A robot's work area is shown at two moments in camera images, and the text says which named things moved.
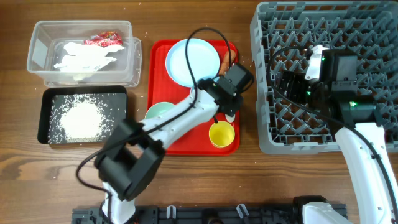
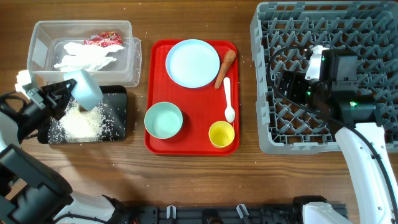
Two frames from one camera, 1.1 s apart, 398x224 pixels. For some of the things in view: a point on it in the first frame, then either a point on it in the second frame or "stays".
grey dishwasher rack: (282, 33) stays
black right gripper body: (299, 89) stays
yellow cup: (221, 134) stays
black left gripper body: (234, 108) to (35, 116)
